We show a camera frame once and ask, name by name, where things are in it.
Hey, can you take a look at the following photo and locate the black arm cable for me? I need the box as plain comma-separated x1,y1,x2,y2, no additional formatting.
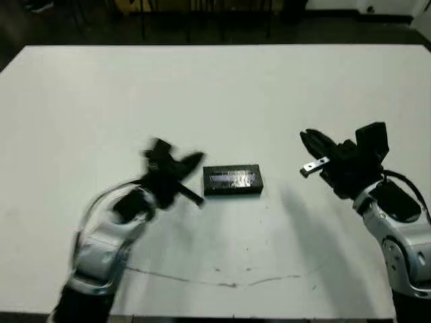
380,170,431,223
71,179,150,244

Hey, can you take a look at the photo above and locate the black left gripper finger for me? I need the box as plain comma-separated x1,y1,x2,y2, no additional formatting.
176,159,203,178
174,152,206,172

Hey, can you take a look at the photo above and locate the black printed box lid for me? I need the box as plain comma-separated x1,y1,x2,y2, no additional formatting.
202,164,265,197

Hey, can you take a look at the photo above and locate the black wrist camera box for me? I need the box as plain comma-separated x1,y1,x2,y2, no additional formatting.
354,121,389,163
144,137,173,159

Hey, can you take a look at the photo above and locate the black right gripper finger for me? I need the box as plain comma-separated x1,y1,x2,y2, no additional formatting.
304,128,338,151
299,132,333,159

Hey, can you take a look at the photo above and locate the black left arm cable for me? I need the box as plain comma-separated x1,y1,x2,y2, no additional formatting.
71,179,150,244

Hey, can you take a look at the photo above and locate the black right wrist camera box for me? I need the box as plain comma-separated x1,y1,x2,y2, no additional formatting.
354,121,389,163

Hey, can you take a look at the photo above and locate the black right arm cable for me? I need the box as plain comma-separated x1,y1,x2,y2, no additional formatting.
380,170,431,223

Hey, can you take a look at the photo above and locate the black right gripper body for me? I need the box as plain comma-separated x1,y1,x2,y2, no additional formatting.
300,139,385,200

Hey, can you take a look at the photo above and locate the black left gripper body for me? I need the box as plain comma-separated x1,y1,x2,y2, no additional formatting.
139,150,207,210

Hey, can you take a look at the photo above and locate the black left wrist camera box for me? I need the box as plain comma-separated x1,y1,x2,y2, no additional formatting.
144,137,173,159

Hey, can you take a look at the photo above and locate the black mesh chair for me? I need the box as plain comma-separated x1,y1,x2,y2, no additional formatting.
138,0,193,43
217,0,273,42

